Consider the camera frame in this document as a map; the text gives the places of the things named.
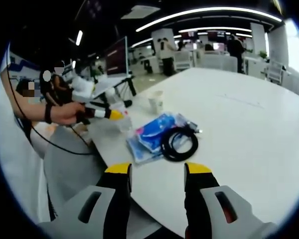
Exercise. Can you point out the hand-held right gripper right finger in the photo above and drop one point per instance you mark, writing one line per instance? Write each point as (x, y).
(196, 206)

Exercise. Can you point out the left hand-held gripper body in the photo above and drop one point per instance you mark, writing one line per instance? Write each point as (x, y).
(82, 85)

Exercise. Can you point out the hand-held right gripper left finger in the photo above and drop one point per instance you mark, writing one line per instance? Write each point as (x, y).
(114, 206)

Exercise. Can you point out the clear red label water bottle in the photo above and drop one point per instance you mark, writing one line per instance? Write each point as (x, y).
(123, 124)

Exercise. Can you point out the light blue wipes packet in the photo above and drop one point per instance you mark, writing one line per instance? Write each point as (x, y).
(135, 149)

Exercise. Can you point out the blue flowered tissue packet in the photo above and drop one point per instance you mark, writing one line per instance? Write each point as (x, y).
(152, 129)

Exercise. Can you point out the green printed paper cup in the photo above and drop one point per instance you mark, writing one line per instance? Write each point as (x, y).
(155, 104)

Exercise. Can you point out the person's left hand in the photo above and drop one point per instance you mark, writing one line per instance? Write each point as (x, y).
(67, 113)

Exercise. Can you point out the black laptop stand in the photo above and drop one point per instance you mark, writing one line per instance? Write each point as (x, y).
(132, 87)

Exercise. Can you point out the black wristband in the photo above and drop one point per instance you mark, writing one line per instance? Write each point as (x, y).
(48, 113)

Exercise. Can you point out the monitor on stand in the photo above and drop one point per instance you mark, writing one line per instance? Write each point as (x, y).
(115, 57)

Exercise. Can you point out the white office chair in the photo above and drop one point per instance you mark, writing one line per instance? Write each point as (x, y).
(183, 61)
(275, 71)

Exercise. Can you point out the person's white shirt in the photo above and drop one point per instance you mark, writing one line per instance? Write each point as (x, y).
(17, 161)

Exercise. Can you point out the ceiling air vent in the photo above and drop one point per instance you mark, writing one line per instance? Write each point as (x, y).
(139, 11)

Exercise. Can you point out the white desk partition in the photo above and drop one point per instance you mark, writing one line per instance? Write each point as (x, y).
(219, 62)

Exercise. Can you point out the curved ceiling light strip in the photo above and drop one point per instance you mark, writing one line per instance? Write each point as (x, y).
(209, 11)

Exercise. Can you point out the green potted plant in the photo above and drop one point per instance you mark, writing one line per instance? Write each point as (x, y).
(263, 54)

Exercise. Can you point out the bright window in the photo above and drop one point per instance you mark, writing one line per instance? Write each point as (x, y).
(295, 57)

